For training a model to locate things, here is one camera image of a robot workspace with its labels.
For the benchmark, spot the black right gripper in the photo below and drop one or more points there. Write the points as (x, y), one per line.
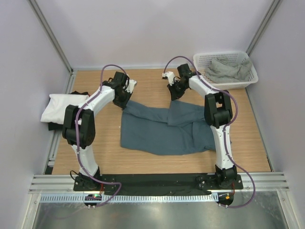
(174, 96)

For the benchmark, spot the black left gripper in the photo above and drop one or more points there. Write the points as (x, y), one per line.
(123, 105)

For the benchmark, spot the blue t shirt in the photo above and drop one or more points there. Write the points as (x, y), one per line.
(178, 130)

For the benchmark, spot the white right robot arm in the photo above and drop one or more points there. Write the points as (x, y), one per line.
(218, 115)

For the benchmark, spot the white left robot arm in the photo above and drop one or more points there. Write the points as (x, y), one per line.
(79, 126)

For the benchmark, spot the grey t shirt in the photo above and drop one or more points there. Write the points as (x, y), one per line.
(221, 70)

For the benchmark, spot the white plastic basket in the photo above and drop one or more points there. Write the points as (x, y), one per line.
(203, 60)

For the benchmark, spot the folded white t shirt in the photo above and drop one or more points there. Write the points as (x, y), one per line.
(59, 108)

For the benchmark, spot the folded black t shirt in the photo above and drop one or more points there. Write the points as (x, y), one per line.
(78, 93)

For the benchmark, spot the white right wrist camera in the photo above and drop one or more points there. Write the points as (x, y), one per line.
(170, 76)

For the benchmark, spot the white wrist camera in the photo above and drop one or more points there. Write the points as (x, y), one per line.
(130, 85)
(170, 76)

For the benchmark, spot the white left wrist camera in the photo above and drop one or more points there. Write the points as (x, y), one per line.
(130, 85)

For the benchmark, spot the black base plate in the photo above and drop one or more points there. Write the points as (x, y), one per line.
(193, 184)

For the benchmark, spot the aluminium left corner post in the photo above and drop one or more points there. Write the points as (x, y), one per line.
(45, 25)

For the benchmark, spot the aluminium corner post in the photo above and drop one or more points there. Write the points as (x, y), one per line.
(45, 25)
(273, 8)

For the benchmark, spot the aluminium front rail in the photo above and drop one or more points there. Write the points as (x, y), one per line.
(264, 181)

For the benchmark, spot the slotted grey cable duct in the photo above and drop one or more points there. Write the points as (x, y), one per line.
(95, 198)

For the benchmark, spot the aluminium right corner post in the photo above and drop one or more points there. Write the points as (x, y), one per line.
(273, 8)

